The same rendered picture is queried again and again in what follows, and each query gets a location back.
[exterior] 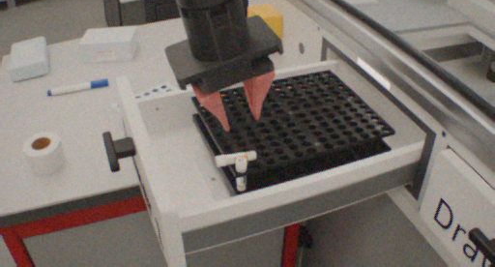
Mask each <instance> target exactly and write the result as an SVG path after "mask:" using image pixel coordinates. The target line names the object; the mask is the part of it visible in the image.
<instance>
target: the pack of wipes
mask: <svg viewBox="0 0 495 267"><path fill-rule="evenodd" d="M47 57H48V51H47V43H46V40H45V37H38V38H35V39H33V40H28V41H22V42H17V43H14V44H12V48H11V58H10V70H9V72H10V74H11V79H12V81H14V82H18V81H21V80H25V79H29V78H34V77H38V76H42V75H46V74H48V68H49V66H48V58H47Z"/></svg>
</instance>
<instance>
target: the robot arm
mask: <svg viewBox="0 0 495 267"><path fill-rule="evenodd" d="M176 3H177V6H178V9H179V12H180V15H181V17H182V18H181V20H182V23H183V25H184V28H185V31H186V34H187V36H188V38H187V39H185V40H182V41H180V42H178V43H175V44H170V45H168V46H166V47H165V48H164V52H165V55H166V58H167V61H168V63H169V64H170V67H171V68H172V72H173V73H174V76H175V79H176V81H177V84H178V86H179V88H180V89H181V90H187V89H188V88H187V85H188V84H191V86H192V91H193V93H194V95H195V97H196V98H197V100H198V101H199V102H200V103H201V104H202V105H203V106H204V107H206V108H207V109H208V110H209V111H211V112H212V113H213V114H214V115H215V116H217V117H218V119H219V120H220V122H221V123H222V125H223V127H224V128H225V130H226V131H227V132H229V125H228V121H227V118H226V114H225V111H224V108H223V104H222V101H221V97H220V94H219V92H218V90H221V89H224V88H226V87H229V86H232V85H234V84H237V83H240V82H243V84H244V88H245V91H246V95H247V101H248V104H249V107H250V111H251V113H252V115H253V117H254V118H255V120H258V119H259V116H260V111H261V107H262V103H263V101H264V99H265V97H266V95H267V93H268V90H269V88H270V86H271V84H272V82H273V80H274V78H275V76H276V70H275V66H274V63H273V61H272V60H271V59H270V57H269V55H271V54H274V53H277V52H278V53H279V54H280V55H282V54H283V48H282V43H281V39H280V38H279V37H278V36H277V34H276V33H275V32H274V31H273V30H272V29H271V27H270V26H269V25H268V24H267V23H266V21H265V20H264V19H263V18H262V17H261V16H260V15H253V16H250V17H247V18H246V15H245V11H244V6H243V2H242V0H177V1H176Z"/></svg>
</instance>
